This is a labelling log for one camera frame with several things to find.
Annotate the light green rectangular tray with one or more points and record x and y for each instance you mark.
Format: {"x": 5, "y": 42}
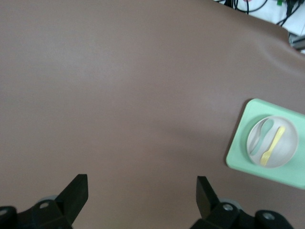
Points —
{"x": 240, "y": 133}

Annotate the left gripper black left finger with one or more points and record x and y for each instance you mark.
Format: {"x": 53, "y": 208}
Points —
{"x": 71, "y": 198}

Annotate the brown table cover mat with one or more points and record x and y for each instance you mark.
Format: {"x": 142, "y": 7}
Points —
{"x": 119, "y": 95}

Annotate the beige round plate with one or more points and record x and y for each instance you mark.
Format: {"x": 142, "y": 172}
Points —
{"x": 283, "y": 148}

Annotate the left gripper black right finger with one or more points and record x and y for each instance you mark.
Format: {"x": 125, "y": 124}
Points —
{"x": 207, "y": 198}

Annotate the yellow plastic fork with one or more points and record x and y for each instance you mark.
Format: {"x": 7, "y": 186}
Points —
{"x": 274, "y": 143}

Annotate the sage green plastic spoon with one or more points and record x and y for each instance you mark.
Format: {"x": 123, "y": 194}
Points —
{"x": 263, "y": 132}

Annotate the grey metal bracket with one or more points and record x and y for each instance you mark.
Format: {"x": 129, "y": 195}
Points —
{"x": 297, "y": 43}

